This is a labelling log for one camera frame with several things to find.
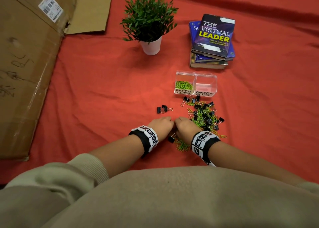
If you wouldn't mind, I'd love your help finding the left black marker wristband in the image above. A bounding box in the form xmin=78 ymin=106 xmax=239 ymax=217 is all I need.
xmin=128 ymin=125 xmax=159 ymax=158

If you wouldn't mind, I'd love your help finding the person's left hand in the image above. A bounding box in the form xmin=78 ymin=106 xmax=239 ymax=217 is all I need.
xmin=147 ymin=116 xmax=175 ymax=143

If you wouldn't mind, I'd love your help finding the green plant in white pot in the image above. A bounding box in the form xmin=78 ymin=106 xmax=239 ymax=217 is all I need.
xmin=120 ymin=0 xmax=179 ymax=56

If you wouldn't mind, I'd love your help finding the right black marker wristband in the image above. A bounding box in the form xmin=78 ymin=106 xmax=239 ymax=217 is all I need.
xmin=191 ymin=130 xmax=221 ymax=162

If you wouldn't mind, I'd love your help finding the blue and yellow book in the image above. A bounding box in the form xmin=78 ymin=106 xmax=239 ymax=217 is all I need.
xmin=195 ymin=54 xmax=229 ymax=63

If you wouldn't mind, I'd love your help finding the red cloth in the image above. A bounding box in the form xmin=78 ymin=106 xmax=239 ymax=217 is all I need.
xmin=0 ymin=0 xmax=319 ymax=185

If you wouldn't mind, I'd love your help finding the pile of green paper clips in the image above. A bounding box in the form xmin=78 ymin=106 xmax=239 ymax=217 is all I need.
xmin=175 ymin=80 xmax=194 ymax=90
xmin=173 ymin=100 xmax=228 ymax=152

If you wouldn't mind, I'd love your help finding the black marker wristband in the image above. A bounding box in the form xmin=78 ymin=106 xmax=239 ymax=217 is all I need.
xmin=128 ymin=125 xmax=159 ymax=158
xmin=191 ymin=130 xmax=221 ymax=162

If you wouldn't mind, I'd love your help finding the beige sweater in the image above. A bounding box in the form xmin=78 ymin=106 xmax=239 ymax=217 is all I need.
xmin=0 ymin=153 xmax=319 ymax=228

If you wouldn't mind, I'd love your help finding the person's right forearm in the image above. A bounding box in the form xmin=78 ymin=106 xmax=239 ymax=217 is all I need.
xmin=208 ymin=141 xmax=307 ymax=186

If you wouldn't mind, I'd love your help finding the pile of black binder clips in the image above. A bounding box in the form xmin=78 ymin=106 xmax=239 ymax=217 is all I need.
xmin=167 ymin=95 xmax=225 ymax=144

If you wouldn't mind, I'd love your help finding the black book with yellow print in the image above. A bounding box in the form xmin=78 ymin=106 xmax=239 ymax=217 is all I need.
xmin=191 ymin=14 xmax=236 ymax=61

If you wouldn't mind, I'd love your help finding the olive brown book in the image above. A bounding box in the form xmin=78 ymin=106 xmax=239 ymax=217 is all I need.
xmin=189 ymin=52 xmax=229 ymax=70

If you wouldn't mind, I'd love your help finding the brown cardboard box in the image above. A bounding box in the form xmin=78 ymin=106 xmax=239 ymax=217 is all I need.
xmin=0 ymin=0 xmax=114 ymax=161

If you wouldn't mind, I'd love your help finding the person's right hand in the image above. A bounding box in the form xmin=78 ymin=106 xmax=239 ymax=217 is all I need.
xmin=174 ymin=116 xmax=202 ymax=139

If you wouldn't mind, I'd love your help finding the clear two-compartment plastic box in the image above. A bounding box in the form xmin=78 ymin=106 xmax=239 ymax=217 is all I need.
xmin=173 ymin=70 xmax=218 ymax=98

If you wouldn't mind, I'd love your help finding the person's left forearm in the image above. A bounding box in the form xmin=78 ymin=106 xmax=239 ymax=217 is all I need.
xmin=88 ymin=135 xmax=145 ymax=180

